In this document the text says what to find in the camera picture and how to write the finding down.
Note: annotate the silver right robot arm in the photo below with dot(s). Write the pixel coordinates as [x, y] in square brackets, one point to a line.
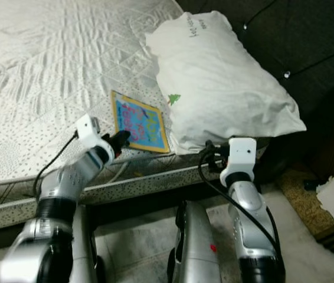
[252, 218]

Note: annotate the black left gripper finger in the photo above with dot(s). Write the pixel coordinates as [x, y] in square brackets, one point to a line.
[123, 137]

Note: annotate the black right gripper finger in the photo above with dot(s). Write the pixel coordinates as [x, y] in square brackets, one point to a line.
[208, 145]

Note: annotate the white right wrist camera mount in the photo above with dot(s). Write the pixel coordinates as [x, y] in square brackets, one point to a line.
[242, 154]

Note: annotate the colourful yellow-edged book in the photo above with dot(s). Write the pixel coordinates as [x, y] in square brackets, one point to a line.
[140, 121]

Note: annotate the grey right robot leg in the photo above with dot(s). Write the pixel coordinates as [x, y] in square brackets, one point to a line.
[193, 247]

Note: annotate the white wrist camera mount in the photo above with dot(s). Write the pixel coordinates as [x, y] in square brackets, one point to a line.
[87, 130]
[242, 154]

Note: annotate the grey robot leg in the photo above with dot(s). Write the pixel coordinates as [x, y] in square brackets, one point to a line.
[193, 247]
[87, 247]

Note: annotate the brown speckled mat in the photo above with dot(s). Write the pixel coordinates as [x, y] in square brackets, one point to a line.
[303, 206]

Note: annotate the white quilted mattress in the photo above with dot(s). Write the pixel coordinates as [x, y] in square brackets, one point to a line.
[49, 59]

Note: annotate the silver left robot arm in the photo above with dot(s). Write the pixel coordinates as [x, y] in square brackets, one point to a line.
[49, 200]

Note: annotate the white pillow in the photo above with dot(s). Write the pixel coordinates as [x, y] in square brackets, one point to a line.
[226, 82]

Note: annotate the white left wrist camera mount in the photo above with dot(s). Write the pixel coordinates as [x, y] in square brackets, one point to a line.
[87, 130]

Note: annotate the grey left robot leg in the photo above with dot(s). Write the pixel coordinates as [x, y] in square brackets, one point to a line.
[87, 247]

